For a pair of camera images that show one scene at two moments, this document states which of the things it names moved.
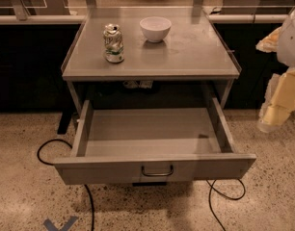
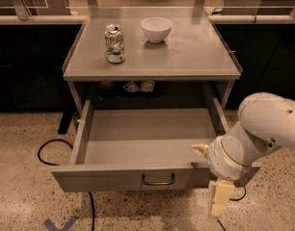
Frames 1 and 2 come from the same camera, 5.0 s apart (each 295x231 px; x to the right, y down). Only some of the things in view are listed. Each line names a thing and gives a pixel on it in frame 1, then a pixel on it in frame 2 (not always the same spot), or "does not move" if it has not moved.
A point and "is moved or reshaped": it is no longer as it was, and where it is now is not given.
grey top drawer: [116, 145] is moved or reshaped
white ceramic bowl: [155, 29] does not move
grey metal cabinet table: [153, 44] does not move
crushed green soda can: [114, 42] does not move
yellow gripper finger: [270, 42] → [226, 158]
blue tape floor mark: [67, 227] does not move
